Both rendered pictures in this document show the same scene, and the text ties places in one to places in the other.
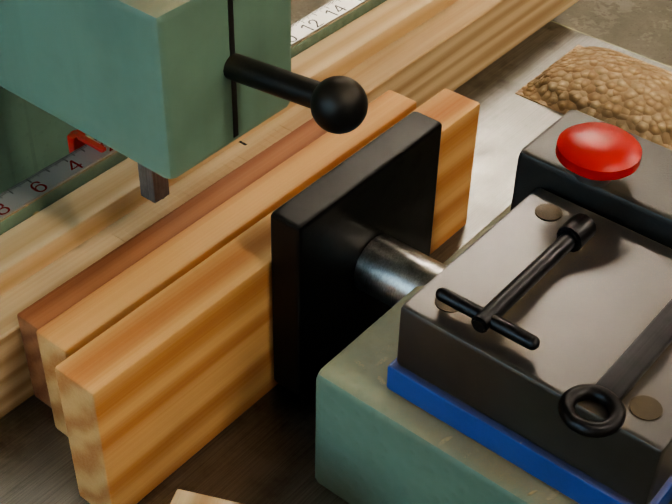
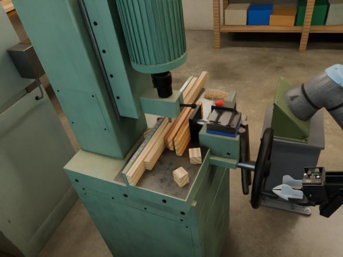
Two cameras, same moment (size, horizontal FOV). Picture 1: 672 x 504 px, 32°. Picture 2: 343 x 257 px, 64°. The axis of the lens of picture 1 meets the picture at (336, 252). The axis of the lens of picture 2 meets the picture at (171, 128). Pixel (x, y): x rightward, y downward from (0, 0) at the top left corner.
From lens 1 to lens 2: 0.54 m
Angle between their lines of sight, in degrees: 6
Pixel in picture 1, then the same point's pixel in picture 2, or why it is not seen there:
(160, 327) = (181, 133)
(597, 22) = not seen: hidden behind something
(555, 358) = (222, 123)
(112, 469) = (180, 149)
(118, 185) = (165, 122)
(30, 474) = (169, 154)
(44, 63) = (159, 110)
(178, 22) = (176, 102)
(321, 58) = not seen: hidden behind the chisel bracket
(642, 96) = (218, 94)
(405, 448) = (210, 137)
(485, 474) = (219, 136)
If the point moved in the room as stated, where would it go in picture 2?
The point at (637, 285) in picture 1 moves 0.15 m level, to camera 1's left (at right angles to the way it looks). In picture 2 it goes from (227, 114) to (185, 126)
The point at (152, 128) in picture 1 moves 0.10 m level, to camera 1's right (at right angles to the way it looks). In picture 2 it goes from (174, 113) to (202, 106)
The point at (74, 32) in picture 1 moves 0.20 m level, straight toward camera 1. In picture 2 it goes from (163, 106) to (196, 137)
